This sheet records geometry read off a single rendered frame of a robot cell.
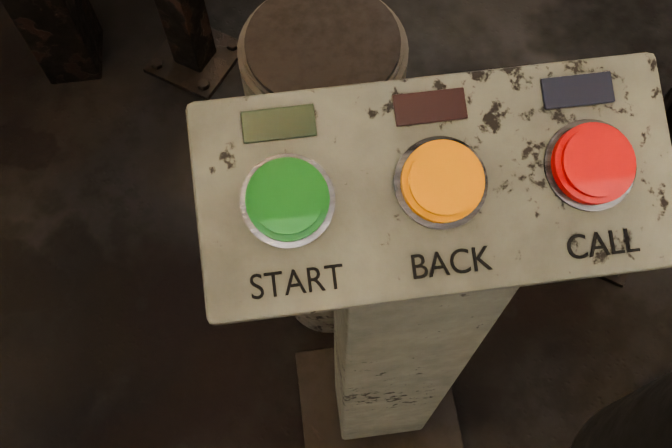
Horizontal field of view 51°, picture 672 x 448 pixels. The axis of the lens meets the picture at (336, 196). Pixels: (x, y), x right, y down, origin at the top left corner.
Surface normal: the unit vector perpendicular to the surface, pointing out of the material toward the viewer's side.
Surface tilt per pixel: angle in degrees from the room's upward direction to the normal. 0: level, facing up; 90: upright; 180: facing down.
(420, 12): 0
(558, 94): 20
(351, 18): 0
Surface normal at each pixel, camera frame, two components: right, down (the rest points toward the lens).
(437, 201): 0.04, -0.12
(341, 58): 0.00, -0.45
